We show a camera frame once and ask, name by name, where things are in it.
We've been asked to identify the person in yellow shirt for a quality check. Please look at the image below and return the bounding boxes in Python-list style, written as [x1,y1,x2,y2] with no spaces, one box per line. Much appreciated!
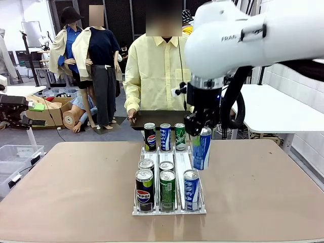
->
[123,0,195,115]

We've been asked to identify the black Pepsi can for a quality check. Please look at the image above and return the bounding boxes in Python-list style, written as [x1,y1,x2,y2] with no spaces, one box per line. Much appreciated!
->
[138,158,155,175]
[143,123,157,152]
[135,169,155,213]

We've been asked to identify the white can dispenser rack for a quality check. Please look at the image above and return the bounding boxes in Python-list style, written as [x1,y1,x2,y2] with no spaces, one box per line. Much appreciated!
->
[132,145,207,216]

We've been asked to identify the person's right hand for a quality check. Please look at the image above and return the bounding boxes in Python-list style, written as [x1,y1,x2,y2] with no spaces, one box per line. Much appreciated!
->
[127,108,139,125]

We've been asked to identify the dark rectangular serving tray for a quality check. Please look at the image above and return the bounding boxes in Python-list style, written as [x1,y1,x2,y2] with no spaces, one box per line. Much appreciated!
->
[130,110,194,131]

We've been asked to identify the clear plastic storage bin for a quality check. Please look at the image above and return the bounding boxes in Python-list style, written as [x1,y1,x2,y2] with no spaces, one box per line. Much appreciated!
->
[0,144,46,178]
[0,161,26,198]

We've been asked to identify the mannequin with black hat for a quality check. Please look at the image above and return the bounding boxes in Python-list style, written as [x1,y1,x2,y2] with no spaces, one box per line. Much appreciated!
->
[48,6,86,90]

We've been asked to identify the seated person in black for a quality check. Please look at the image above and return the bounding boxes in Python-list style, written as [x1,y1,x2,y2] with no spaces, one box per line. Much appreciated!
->
[120,42,131,74]

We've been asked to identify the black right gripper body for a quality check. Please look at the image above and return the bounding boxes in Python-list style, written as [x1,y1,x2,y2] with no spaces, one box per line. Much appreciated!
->
[187,85,223,129]

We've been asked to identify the brown cardboard box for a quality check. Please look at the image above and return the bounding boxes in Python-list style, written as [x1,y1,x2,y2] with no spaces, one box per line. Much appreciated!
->
[25,95,74,129]

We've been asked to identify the figure with patterned bucket hat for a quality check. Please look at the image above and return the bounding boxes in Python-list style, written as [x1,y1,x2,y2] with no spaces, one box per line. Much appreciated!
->
[181,9,197,36]

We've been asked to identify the white coiled floor cables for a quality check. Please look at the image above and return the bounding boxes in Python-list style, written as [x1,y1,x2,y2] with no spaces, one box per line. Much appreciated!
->
[212,124,238,140]

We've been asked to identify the blue Pocari Sweat can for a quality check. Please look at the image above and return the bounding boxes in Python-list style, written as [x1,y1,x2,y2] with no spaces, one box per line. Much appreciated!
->
[159,123,172,152]
[183,169,201,212]
[191,127,212,171]

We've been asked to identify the lying mannequin in blue shirt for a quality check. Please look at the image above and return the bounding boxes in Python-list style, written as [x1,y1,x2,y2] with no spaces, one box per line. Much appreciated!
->
[62,97,98,134]

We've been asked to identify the large white desk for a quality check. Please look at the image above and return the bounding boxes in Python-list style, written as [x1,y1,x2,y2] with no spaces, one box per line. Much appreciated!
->
[222,84,324,155]

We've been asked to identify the black tripod stand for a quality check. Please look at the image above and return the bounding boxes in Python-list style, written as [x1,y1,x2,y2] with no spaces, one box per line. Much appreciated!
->
[19,30,41,87]

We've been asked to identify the person's right forearm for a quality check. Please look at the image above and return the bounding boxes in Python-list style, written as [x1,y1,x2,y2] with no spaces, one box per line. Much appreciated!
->
[124,83,141,114]

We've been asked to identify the mannequin with navy top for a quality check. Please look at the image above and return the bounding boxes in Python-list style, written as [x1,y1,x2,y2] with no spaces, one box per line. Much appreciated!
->
[72,5,124,130]

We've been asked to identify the green Chilsung cider can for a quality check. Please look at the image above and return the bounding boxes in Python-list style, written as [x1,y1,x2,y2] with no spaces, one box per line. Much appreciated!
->
[159,170,177,213]
[174,123,187,151]
[158,160,175,174]

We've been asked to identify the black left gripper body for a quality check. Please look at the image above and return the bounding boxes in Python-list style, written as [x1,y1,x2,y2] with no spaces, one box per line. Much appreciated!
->
[0,95,28,125]

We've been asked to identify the black light stand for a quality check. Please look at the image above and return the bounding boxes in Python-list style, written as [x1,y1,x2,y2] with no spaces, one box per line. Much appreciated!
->
[257,66,265,86]

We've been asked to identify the thin black neck cable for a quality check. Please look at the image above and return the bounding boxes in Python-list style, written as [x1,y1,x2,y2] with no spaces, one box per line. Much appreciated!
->
[177,36,188,111]

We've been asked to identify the black floor mat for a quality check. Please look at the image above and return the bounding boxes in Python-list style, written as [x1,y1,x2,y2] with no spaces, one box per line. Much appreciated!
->
[86,115,127,135]

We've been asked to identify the framed whiteboard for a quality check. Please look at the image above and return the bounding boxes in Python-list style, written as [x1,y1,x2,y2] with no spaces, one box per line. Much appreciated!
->
[21,21,42,48]

